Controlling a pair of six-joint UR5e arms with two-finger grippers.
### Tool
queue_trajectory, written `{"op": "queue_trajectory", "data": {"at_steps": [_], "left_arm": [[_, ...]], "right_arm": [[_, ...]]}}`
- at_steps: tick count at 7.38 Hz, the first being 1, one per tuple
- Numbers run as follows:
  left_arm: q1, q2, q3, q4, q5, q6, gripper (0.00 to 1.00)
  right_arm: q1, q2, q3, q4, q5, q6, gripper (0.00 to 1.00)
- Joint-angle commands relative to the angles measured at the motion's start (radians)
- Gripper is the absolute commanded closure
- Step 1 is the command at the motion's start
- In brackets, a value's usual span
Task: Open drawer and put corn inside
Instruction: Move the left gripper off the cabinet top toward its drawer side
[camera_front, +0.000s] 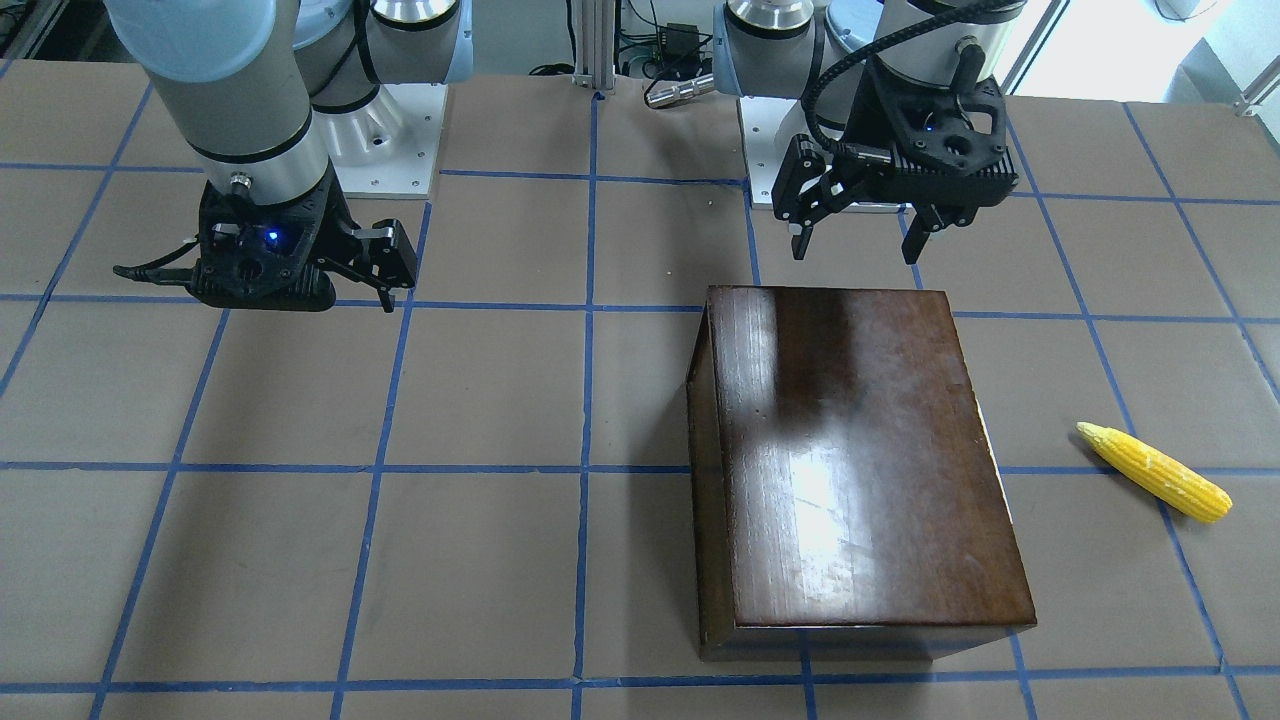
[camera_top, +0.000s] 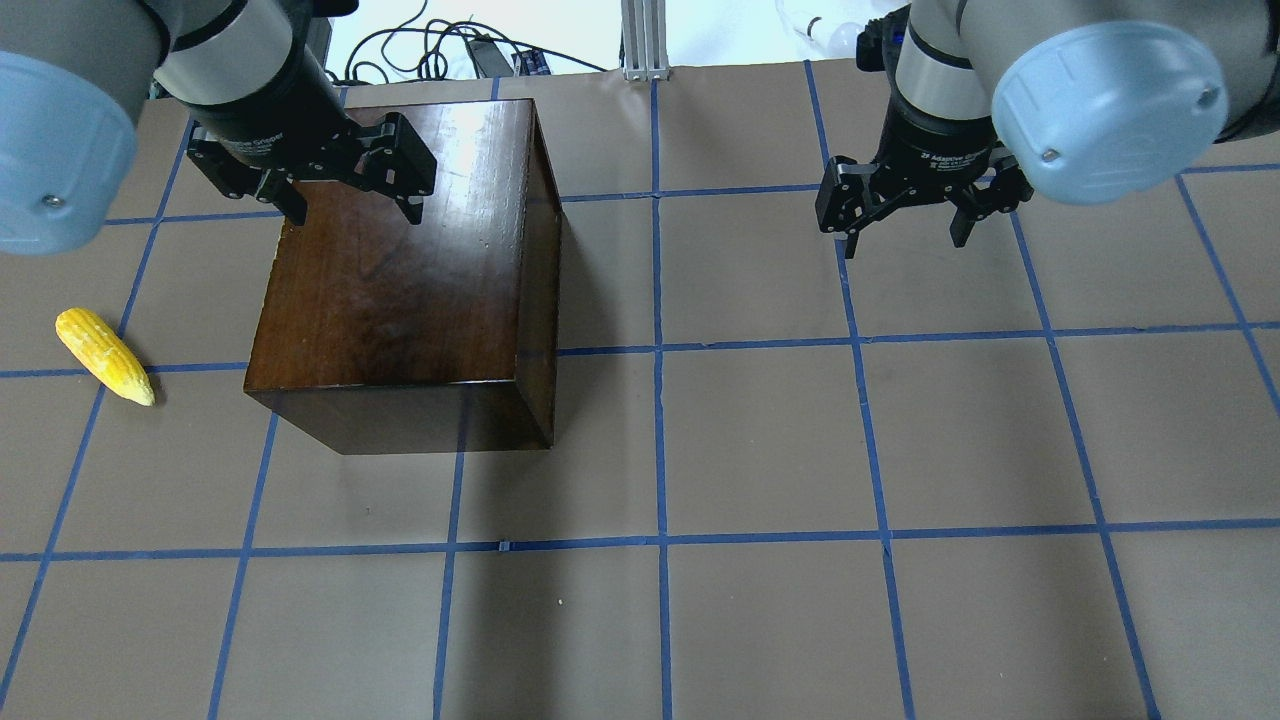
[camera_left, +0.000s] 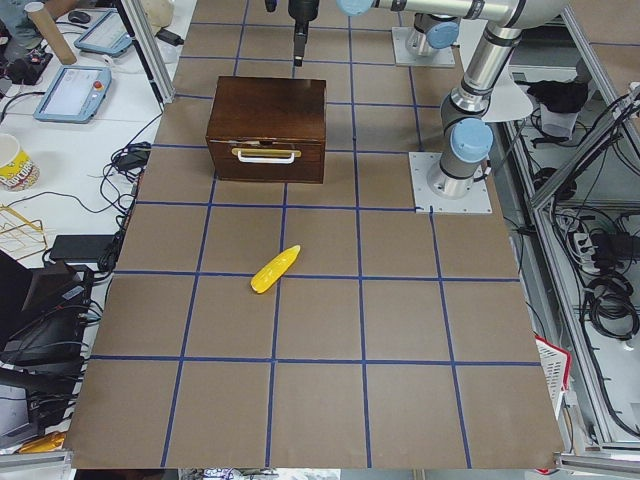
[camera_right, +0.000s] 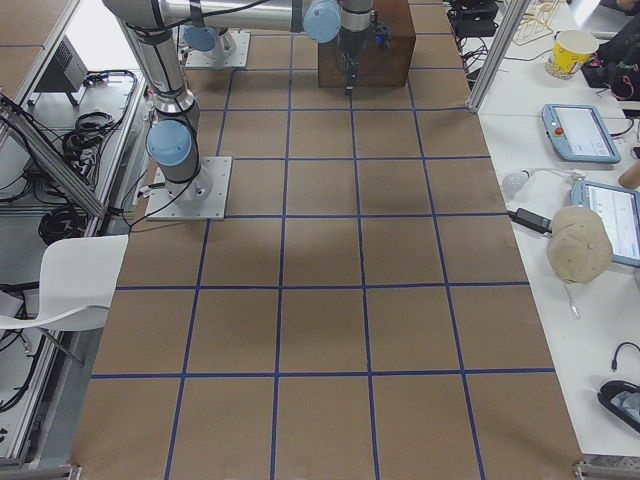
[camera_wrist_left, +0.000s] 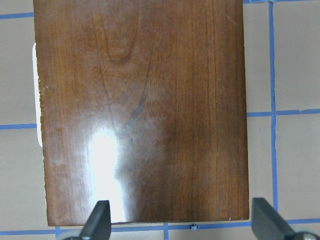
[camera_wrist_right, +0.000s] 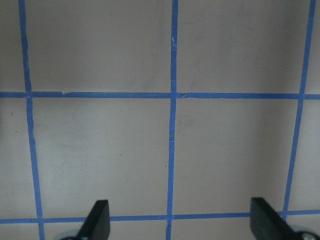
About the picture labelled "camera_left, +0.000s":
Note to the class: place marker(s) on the blue teach pendant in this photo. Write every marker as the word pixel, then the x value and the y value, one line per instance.
pixel 106 36
pixel 74 95

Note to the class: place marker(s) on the aluminium frame post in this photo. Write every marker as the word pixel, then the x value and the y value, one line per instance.
pixel 138 28

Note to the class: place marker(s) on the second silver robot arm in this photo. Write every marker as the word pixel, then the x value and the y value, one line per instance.
pixel 431 34

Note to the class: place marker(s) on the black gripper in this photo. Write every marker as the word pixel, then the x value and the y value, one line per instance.
pixel 302 10

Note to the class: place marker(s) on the yellow popcorn paper cup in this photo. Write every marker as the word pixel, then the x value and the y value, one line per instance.
pixel 18 171

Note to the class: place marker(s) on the white red plastic basket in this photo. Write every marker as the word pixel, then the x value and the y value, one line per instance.
pixel 556 364

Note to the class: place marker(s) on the cardboard tube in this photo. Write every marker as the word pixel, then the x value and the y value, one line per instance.
pixel 47 27

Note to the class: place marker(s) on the blue teach pendant near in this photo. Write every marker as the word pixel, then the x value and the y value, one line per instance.
pixel 74 95

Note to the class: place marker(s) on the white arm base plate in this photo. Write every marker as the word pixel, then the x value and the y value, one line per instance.
pixel 434 192

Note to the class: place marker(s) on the black power adapter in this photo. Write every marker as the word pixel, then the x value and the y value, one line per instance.
pixel 80 248

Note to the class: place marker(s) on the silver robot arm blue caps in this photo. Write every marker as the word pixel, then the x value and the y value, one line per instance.
pixel 468 139

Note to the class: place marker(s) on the blue teach pendant far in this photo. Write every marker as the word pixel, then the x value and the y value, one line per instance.
pixel 106 36

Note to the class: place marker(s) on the yellow corn cob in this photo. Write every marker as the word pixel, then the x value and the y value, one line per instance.
pixel 271 272

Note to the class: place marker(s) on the dark brown wooden drawer box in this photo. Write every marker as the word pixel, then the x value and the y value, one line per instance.
pixel 268 109

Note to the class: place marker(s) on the gold wire rack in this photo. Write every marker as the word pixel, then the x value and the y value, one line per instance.
pixel 21 237

